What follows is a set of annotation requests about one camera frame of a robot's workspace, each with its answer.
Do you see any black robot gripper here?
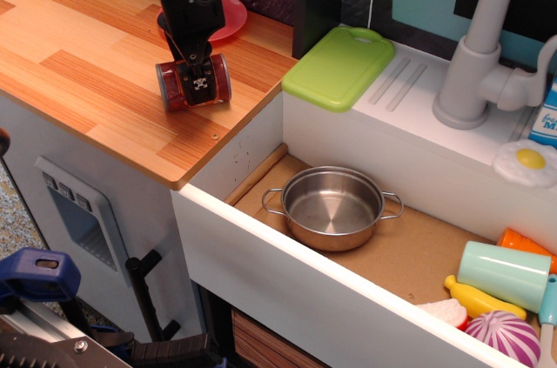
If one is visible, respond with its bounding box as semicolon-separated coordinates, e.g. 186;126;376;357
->
157;0;225;106

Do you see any stainless steel pot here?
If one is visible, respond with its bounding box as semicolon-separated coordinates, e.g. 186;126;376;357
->
261;166;405;252

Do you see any white toy bread slice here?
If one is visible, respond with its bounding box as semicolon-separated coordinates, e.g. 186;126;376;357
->
417;298;468;331

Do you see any mint green plastic cup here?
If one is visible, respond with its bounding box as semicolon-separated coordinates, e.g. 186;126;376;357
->
457;241;551;313

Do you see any grey toy faucet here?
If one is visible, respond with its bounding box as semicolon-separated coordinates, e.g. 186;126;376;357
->
433;0;556;130

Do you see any toy fried egg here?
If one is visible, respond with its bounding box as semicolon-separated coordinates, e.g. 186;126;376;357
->
492;139;556;188

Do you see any light blue toy spatula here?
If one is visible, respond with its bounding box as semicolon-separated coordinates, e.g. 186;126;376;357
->
537;274;556;367

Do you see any blue toy milk carton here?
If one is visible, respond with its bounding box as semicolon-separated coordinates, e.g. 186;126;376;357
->
529;77;557;148

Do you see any green plastic cutting board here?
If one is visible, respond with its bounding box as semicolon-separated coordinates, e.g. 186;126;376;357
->
281;26;395;112

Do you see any aluminium frame with bracket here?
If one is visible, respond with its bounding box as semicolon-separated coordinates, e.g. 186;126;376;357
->
1;301;127;367

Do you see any blue clamp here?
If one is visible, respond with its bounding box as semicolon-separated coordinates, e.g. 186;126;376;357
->
1;247;81;304

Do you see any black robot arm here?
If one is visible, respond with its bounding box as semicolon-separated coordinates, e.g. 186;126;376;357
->
156;0;232;112

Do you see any orange plastic cup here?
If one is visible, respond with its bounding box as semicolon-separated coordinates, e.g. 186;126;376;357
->
497;228;556;274

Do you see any red plastic plate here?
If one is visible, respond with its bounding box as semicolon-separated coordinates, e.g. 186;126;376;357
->
156;0;247;44

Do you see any purple toy onion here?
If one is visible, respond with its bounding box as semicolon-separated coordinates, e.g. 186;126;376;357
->
465;311;541;367

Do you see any orange and brown toy can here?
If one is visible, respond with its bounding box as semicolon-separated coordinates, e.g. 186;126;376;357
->
156;54;232;112

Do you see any grey oven control panel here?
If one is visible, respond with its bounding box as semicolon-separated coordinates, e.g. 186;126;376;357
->
35;156;130;286

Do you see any yellow toy banana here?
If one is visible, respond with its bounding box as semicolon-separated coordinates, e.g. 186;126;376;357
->
444;275;527;320

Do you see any black oven door handle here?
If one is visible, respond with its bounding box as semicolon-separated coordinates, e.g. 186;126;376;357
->
124;250;180;342

